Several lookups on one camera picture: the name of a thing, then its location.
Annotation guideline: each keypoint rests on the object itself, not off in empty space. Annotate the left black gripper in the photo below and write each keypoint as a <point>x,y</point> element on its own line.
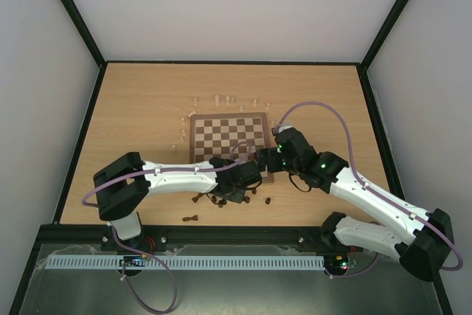
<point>237,198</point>

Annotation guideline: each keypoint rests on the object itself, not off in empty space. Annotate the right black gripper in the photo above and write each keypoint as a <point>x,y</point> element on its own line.
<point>262,158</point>

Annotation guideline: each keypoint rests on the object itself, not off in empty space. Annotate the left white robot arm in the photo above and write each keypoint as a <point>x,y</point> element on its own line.
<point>122,185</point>

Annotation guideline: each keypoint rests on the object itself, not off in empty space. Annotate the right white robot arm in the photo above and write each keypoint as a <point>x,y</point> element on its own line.
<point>418,239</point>

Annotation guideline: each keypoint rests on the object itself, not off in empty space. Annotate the wooden chess board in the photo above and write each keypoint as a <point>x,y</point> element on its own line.
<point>229,136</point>

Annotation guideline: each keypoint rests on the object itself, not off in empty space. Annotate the lying dark queen piece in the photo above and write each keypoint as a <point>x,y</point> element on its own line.
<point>197,197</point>

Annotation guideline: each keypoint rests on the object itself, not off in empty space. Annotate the lying dark king piece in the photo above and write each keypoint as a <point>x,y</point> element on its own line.
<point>190,218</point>

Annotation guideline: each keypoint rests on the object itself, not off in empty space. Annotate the black metal frame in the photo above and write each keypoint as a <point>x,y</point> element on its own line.
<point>298,55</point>

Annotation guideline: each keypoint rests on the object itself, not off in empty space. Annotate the white slotted cable duct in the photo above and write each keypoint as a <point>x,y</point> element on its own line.
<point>187,263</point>

